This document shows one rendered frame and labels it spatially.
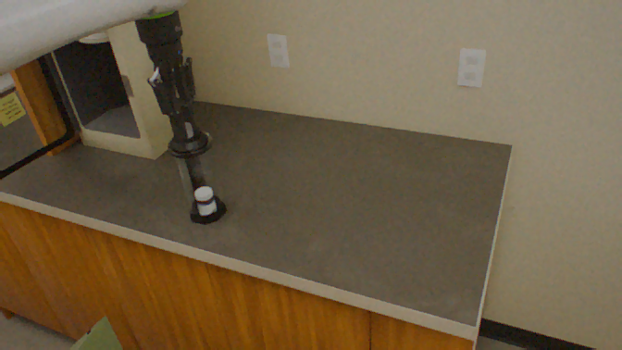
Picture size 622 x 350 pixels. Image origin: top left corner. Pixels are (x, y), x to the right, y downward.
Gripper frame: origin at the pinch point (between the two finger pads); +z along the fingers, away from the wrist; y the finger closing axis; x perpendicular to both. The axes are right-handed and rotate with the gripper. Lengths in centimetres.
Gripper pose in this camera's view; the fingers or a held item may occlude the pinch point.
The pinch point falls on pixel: (183, 121)
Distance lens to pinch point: 119.9
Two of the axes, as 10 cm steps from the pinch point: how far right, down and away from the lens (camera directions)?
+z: 0.9, 8.1, 5.8
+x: 9.0, 1.9, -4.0
